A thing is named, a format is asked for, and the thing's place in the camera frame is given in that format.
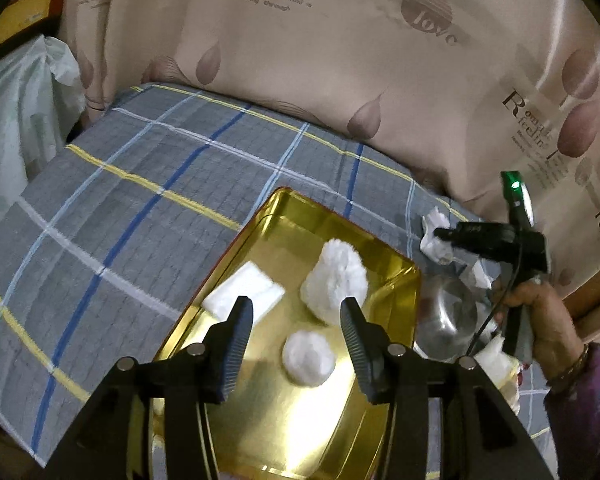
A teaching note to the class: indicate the large fluffy white cotton wad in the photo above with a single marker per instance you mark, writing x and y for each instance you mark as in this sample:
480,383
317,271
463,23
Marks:
336,280

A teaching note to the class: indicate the translucent plastic bag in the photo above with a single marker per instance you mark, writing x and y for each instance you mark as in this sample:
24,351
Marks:
15,125

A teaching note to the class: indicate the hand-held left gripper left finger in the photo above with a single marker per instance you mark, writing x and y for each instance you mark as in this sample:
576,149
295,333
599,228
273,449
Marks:
234,355

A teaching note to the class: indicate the white cotton pad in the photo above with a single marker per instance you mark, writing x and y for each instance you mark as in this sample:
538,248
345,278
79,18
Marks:
245,287

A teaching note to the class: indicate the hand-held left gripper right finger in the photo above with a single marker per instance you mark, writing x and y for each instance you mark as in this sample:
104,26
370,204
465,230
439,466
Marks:
356,355

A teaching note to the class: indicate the person's right forearm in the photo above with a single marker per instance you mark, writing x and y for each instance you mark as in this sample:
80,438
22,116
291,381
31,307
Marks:
587,420

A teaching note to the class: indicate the grey plaid bedsheet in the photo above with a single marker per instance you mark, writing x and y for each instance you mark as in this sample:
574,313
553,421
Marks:
130,220

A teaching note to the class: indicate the small round white cotton ball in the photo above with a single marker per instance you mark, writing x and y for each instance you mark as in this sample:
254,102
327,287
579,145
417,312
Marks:
307,357

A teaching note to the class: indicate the steel bowl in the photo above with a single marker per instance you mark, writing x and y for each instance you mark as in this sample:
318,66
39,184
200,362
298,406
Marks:
445,310

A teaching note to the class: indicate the person's right hand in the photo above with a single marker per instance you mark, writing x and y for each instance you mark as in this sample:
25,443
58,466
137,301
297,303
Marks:
545,315

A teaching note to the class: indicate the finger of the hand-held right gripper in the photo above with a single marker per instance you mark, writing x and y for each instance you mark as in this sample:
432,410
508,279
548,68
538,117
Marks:
472,239

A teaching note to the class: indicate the gold metal tin tray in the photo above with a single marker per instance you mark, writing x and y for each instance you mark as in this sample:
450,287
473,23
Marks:
280,425

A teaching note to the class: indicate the brown cardboard box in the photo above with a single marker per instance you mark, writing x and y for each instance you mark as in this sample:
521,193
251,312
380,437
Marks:
597,305

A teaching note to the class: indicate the white tissue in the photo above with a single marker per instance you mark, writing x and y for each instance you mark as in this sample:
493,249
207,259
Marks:
481,276
497,367
434,247

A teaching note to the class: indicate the yellow and black box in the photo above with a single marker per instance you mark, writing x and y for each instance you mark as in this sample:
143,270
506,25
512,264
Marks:
20,15

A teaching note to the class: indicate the beige leaf printed curtain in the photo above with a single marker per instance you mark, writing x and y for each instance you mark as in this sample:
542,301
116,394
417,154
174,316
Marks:
330,45

